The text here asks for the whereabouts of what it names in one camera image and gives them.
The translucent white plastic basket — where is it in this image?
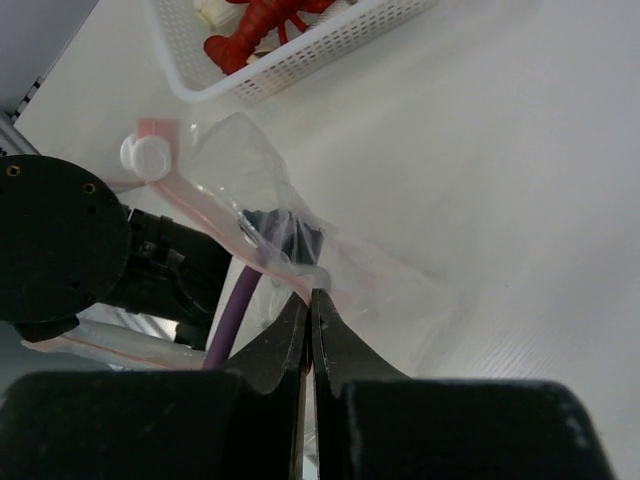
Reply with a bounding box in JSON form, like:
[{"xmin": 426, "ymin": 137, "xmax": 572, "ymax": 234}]
[{"xmin": 142, "ymin": 1, "xmax": 436, "ymax": 105}]

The aluminium rail base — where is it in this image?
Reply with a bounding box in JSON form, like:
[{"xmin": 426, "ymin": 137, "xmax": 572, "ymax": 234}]
[{"xmin": 0, "ymin": 112, "xmax": 38, "ymax": 157}]

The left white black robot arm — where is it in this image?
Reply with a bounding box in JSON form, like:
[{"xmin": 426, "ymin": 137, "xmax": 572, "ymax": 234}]
[{"xmin": 1, "ymin": 155, "xmax": 231, "ymax": 350}]

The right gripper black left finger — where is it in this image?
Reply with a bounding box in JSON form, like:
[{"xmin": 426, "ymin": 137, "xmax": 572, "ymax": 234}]
[{"xmin": 1, "ymin": 295, "xmax": 308, "ymax": 479}]

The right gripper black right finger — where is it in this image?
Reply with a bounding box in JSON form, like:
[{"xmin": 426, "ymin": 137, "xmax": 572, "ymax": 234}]
[{"xmin": 309, "ymin": 289, "xmax": 615, "ymax": 479}]

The clear zip top bag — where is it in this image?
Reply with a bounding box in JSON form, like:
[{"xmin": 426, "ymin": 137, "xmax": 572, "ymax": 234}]
[{"xmin": 32, "ymin": 113, "xmax": 456, "ymax": 375}]

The red fake lobster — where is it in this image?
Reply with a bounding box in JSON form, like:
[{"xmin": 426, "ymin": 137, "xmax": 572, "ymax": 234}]
[{"xmin": 203, "ymin": 0, "xmax": 333, "ymax": 75}]

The fake green leek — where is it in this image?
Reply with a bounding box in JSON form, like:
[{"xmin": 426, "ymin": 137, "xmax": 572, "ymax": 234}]
[{"xmin": 193, "ymin": 0, "xmax": 243, "ymax": 28}]

